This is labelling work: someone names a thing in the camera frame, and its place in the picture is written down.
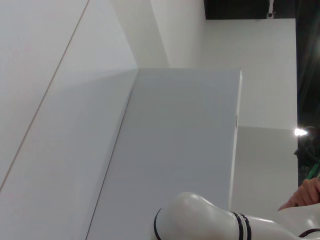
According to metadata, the bright studio lamp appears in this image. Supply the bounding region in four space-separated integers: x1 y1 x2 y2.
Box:
293 126 309 139

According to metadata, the bare person hand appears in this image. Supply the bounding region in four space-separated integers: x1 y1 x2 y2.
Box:
277 177 320 214

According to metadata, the green rod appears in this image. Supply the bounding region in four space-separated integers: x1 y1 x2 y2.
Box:
306 161 320 181

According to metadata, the white background stand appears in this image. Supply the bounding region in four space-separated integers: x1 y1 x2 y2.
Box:
266 0 275 19

